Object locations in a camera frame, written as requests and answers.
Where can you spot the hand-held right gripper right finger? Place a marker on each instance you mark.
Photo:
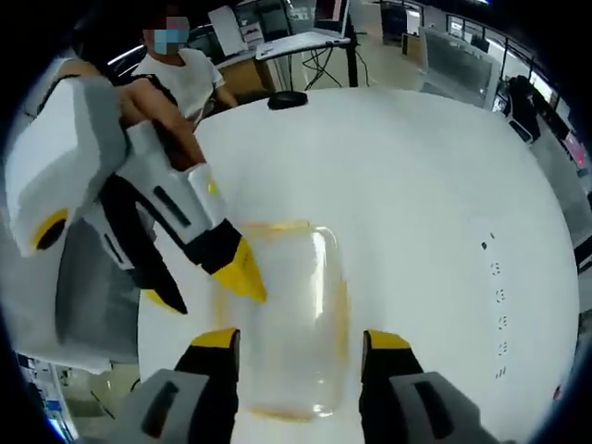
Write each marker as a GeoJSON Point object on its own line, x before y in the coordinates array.
{"type": "Point", "coordinates": [393, 384]}

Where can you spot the clear plastic buckle box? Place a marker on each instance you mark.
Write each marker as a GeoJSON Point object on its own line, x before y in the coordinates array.
{"type": "Point", "coordinates": [287, 305]}

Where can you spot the brown wooden cabinet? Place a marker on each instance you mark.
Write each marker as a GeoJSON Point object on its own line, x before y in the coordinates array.
{"type": "Point", "coordinates": [245, 78]}

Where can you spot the small red object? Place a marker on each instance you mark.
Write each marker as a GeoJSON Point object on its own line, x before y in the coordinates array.
{"type": "Point", "coordinates": [557, 392]}

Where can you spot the row of table sockets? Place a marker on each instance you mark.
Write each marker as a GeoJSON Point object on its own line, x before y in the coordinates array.
{"type": "Point", "coordinates": [497, 305]}

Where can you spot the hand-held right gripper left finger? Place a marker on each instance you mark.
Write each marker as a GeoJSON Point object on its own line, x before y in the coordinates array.
{"type": "Point", "coordinates": [203, 388]}

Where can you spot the grey office chair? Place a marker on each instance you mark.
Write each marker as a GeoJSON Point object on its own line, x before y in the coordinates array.
{"type": "Point", "coordinates": [97, 300]}

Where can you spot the white frosted desk partition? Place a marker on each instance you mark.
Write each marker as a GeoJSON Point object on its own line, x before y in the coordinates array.
{"type": "Point", "coordinates": [458, 65]}

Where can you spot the white standing desk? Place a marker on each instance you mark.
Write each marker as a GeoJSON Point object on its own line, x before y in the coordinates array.
{"type": "Point", "coordinates": [300, 46]}

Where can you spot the black round puck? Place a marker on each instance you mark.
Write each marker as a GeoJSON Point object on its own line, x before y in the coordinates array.
{"type": "Point", "coordinates": [287, 100]}

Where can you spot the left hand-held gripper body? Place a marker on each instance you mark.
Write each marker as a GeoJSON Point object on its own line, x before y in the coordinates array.
{"type": "Point", "coordinates": [55, 152]}

